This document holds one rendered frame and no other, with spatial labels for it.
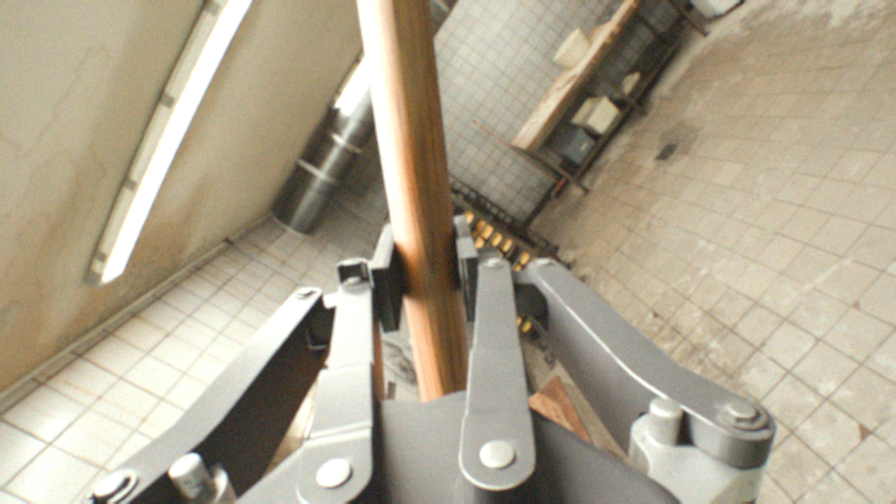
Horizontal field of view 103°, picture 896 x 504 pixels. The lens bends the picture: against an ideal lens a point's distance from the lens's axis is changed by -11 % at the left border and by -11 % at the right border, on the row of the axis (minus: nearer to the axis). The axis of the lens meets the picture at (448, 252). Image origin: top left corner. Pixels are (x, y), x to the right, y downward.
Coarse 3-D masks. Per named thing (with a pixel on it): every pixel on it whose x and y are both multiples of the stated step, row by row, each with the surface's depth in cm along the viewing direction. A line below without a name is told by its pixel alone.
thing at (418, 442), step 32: (384, 416) 8; (416, 416) 8; (448, 416) 8; (544, 416) 8; (384, 448) 7; (416, 448) 7; (448, 448) 7; (544, 448) 7; (576, 448) 7; (288, 480) 7; (384, 480) 7; (416, 480) 7; (448, 480) 7; (544, 480) 6; (576, 480) 6; (608, 480) 6; (640, 480) 6
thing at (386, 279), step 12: (384, 228) 22; (384, 240) 19; (384, 252) 18; (396, 252) 20; (372, 264) 16; (384, 264) 16; (396, 264) 19; (372, 276) 16; (384, 276) 16; (396, 276) 18; (384, 288) 16; (396, 288) 18; (384, 300) 16; (396, 300) 17; (384, 312) 17; (396, 312) 17; (384, 324) 17; (396, 324) 17
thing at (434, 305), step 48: (384, 0) 15; (384, 48) 16; (432, 48) 16; (384, 96) 16; (432, 96) 17; (384, 144) 17; (432, 144) 17; (432, 192) 18; (432, 240) 18; (432, 288) 19; (432, 336) 20; (432, 384) 21
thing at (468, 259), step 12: (456, 216) 22; (456, 228) 20; (468, 228) 20; (456, 240) 18; (468, 240) 18; (468, 252) 16; (468, 264) 16; (468, 276) 16; (468, 288) 16; (468, 300) 17; (468, 312) 17
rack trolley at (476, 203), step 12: (456, 180) 402; (456, 192) 364; (468, 192) 404; (480, 204) 366; (492, 204) 412; (504, 216) 417; (516, 228) 400; (528, 228) 423; (528, 240) 380; (540, 240) 427; (540, 252) 388; (552, 252) 434; (564, 264) 390
